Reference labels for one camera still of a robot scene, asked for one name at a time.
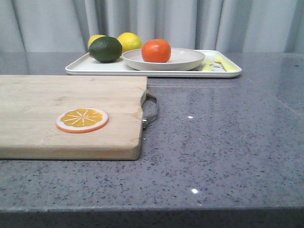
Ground orange mandarin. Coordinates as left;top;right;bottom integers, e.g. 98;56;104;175
142;39;171;63

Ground orange slice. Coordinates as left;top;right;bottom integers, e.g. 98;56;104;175
56;108;109;133

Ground yellow lemon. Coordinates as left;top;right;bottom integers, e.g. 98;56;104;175
117;32;143;53
87;34;105;48

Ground white round plate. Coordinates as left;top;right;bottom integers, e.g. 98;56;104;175
122;48;205;71

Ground dark green lime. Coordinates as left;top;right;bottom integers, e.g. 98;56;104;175
89;36;123;63

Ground wooden cutting board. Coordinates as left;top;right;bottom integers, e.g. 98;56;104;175
0;75;147;160

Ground grey curtain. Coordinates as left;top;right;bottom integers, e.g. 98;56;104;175
0;0;304;53

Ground white rectangular tray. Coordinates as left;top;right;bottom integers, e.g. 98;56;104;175
66;50;242;78

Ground yellow plastic fork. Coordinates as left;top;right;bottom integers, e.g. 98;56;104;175
213;55;236;72

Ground left yellow lemon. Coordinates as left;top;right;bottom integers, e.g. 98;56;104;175
87;34;105;48

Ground right yellow lemon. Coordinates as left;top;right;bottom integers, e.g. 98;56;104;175
117;32;143;53

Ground metal cutting board handle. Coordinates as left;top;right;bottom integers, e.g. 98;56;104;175
140;92;159;140

